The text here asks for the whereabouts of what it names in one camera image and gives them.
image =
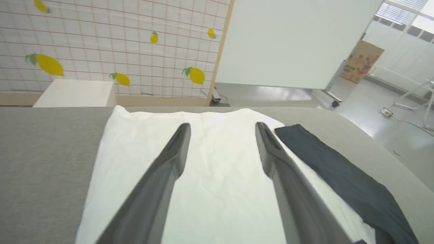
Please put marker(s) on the power strip on floor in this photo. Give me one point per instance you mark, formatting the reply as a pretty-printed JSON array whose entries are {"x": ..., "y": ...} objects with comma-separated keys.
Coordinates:
[{"x": 386, "y": 112}]

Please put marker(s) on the white metal frame rack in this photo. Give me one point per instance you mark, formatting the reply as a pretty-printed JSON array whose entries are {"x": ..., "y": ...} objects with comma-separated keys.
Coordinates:
[{"x": 418, "y": 98}]

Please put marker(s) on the white cube box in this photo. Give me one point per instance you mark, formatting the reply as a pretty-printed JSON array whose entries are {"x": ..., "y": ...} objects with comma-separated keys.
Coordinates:
[{"x": 76, "y": 93}]

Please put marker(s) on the white board wheeled foot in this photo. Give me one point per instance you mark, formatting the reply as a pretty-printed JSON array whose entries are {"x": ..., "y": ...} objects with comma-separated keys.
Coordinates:
[{"x": 330, "y": 96}]

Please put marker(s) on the grey fabric padded surface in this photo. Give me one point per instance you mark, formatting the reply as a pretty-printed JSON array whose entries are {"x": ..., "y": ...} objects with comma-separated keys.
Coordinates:
[{"x": 44, "y": 169}]

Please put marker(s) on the grey metal stand foot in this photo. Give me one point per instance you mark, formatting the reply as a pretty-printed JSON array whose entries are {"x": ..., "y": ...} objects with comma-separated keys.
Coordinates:
[{"x": 216, "y": 96}]

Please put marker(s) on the printed cardboard box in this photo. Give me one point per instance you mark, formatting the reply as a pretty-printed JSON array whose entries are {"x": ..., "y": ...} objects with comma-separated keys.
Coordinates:
[{"x": 362, "y": 62}]

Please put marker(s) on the large white board panel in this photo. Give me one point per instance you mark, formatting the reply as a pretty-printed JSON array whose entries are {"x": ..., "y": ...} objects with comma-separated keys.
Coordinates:
[{"x": 291, "y": 40}]

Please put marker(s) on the lemon print partition screen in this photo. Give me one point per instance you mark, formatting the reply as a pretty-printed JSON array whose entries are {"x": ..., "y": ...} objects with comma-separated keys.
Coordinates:
[{"x": 118, "y": 44}]

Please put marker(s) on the black and white garment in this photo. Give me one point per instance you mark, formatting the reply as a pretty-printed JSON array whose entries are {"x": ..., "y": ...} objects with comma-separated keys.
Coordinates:
[{"x": 220, "y": 189}]

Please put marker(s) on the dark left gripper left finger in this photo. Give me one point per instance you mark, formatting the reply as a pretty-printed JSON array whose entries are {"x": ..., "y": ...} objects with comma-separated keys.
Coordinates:
[{"x": 152, "y": 189}]

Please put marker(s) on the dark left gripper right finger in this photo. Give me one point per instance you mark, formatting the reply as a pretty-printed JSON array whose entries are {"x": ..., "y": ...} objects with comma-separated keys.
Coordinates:
[{"x": 291, "y": 189}]

